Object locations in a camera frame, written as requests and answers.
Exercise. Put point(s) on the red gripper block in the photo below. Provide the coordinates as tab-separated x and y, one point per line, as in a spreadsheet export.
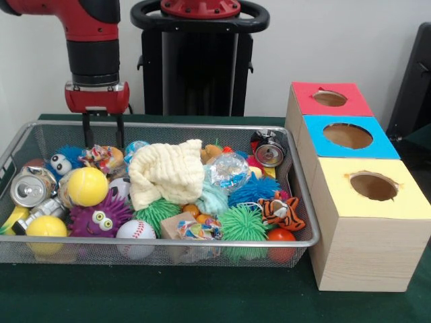
97	101

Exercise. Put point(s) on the colourful wrapper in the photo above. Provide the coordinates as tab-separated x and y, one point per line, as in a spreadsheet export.
97	156
198	230

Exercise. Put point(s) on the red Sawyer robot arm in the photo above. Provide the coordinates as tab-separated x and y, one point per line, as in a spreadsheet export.
91	20

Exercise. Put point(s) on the wooden box with three holes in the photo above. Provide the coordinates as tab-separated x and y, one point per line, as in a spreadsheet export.
367	252

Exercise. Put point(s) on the yellow tennis ball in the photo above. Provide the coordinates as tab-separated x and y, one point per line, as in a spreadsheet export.
87	186

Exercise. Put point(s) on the cream waffle cloth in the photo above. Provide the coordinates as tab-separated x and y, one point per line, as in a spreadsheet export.
165	171

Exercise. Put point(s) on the purple spiky monster toy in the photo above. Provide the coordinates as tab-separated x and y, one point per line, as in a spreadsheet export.
87	218

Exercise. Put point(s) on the crushed silver drink can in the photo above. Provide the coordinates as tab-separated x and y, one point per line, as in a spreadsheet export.
28	191

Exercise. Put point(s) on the white baseball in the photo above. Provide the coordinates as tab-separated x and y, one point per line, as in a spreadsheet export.
134	230

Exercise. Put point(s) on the plain yellow ball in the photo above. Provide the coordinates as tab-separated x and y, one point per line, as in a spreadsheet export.
47	227

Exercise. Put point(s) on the green spiky rubber ball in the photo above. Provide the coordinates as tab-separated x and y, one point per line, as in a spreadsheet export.
240	223

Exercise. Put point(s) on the tiger plush toy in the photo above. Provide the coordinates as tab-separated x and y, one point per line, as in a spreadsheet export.
283	212

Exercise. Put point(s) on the green cloth on side table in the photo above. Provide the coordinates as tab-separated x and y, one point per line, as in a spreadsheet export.
421	144

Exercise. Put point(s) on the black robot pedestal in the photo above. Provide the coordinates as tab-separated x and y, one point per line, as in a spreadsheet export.
202	67

